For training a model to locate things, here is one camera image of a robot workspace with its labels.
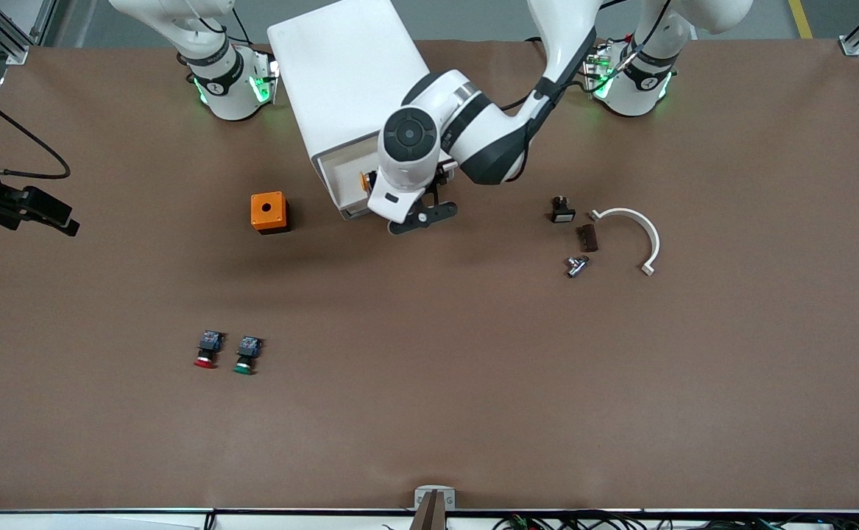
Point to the brown wedge strip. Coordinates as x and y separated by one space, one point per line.
431 515

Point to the white curved plastic bracket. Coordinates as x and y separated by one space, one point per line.
651 235

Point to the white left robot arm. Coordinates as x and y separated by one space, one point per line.
473 132

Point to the yellow push button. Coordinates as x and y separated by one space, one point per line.
369 181

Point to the orange button enclosure box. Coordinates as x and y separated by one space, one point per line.
269 211

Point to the black white rectangular switch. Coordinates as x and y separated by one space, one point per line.
563 212

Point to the green push button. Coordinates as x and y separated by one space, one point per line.
247 355

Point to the brown terminal block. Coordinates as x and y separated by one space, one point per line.
589 238

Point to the grey metal clamp bracket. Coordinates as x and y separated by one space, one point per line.
422 497

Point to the white table edge rail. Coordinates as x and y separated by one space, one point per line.
105 521

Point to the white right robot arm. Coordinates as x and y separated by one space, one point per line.
227 96

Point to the silver metal fitting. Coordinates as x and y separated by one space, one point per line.
577 266

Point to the red push button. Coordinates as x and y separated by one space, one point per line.
208 350

